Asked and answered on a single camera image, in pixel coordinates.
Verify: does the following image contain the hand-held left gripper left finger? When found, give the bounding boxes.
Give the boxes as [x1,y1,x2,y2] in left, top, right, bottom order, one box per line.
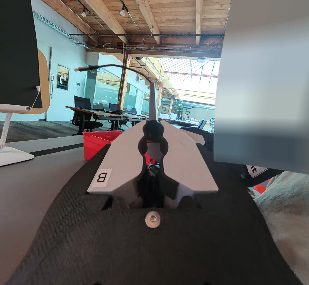
[87,120,149,195]

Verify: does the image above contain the red plastic bin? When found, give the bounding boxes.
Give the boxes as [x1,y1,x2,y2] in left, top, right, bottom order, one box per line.
[82,131,122,161]

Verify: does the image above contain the person's beige pants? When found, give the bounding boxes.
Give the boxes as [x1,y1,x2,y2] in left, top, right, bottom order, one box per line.
[251,171,309,285]

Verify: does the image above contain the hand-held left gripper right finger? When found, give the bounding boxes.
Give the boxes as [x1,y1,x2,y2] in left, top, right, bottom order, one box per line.
[158,120,220,200]

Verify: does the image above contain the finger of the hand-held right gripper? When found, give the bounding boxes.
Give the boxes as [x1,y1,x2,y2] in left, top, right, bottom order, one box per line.
[186,133,206,147]

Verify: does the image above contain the white door with window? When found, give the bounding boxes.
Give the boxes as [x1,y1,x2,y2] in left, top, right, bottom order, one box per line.
[47,46,84,121]

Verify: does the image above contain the black panel with wooden edge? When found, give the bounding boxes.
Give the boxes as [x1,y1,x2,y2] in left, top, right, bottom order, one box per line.
[0,0,51,115]

